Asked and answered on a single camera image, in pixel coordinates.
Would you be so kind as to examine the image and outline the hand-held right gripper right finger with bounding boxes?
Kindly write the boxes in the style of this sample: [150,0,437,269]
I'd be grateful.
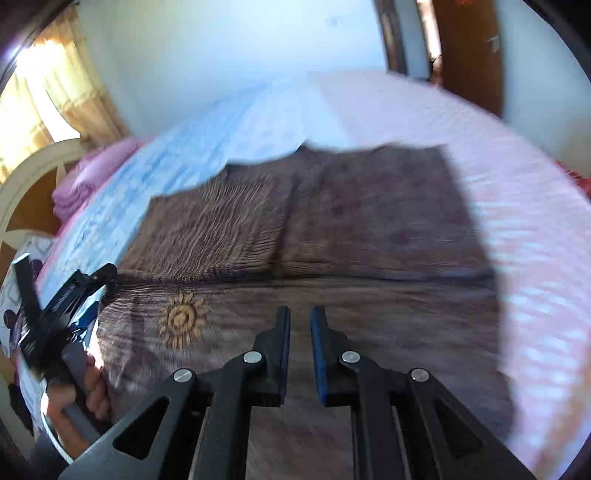
[309,305,539,480]

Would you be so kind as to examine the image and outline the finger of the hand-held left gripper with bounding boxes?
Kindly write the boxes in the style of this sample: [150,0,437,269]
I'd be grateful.
[55,262,119,324]
[11,255,45,335]

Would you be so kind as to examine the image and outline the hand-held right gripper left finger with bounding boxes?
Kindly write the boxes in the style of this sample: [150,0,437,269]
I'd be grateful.
[60,305,293,480]

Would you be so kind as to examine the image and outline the brown knitted sweater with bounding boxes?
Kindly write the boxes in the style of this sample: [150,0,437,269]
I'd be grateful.
[95,144,515,480]

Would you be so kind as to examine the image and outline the person's left hand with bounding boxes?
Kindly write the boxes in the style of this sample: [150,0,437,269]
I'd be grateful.
[45,353,112,455]

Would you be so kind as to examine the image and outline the pink pillow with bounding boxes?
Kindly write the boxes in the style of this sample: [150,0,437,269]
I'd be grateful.
[52,137,145,223]

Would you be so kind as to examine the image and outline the cream wooden headboard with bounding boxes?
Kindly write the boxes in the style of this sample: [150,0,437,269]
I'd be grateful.
[0,137,94,289]

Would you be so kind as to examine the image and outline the yellow curtain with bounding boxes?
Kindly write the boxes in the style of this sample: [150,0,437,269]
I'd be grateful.
[0,8,131,186]

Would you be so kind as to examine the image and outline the blue and pink bed sheet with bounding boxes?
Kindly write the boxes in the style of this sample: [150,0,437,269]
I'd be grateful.
[18,69,591,477]

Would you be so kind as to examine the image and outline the red bag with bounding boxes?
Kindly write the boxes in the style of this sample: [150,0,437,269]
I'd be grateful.
[553,159,591,204]

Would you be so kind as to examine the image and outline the brown wooden door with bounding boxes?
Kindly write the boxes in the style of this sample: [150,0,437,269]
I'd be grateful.
[431,0,507,117]

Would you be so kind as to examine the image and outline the dark wooden door frame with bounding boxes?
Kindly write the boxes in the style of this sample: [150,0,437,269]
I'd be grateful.
[373,0,410,75]

